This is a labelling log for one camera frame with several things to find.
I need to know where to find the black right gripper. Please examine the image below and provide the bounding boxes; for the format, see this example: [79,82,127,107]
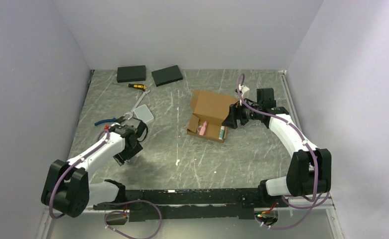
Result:
[222,97,262,129]

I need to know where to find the brown cardboard box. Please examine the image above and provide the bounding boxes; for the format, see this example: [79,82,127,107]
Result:
[186,90,238,143]

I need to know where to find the green white glue stick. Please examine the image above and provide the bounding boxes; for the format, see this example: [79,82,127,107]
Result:
[218,126,226,140]

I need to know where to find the pink marker pen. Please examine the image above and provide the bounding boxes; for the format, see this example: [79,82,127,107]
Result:
[197,121,208,135]

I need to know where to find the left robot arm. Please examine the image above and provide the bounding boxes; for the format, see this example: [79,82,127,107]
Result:
[41,118,148,219]

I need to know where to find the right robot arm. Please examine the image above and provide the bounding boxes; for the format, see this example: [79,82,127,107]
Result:
[223,88,332,207]

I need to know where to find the grey white rectangular device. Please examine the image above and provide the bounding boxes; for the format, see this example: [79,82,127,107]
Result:
[133,105,154,124]

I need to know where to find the silver combination wrench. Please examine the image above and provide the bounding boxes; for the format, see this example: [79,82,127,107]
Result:
[124,90,151,120]

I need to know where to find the yellow black screwdriver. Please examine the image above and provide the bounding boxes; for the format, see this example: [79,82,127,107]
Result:
[127,83,147,91]

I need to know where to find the black foam block left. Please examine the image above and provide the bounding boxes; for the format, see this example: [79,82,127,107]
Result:
[117,65,146,83]

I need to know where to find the black foam block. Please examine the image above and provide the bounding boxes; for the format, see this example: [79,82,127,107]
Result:
[117,65,146,83]
[151,65,183,87]

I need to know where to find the black foam block right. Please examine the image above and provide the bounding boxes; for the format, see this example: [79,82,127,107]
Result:
[151,65,183,87]

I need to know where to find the blue handled pliers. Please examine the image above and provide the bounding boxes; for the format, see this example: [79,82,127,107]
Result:
[94,116,125,126]

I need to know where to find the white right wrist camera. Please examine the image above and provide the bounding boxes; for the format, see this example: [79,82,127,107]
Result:
[239,85,250,99]

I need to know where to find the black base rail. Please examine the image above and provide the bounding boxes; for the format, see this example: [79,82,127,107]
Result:
[93,188,286,222]

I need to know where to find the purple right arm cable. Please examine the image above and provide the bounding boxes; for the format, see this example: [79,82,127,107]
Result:
[236,73,331,231]

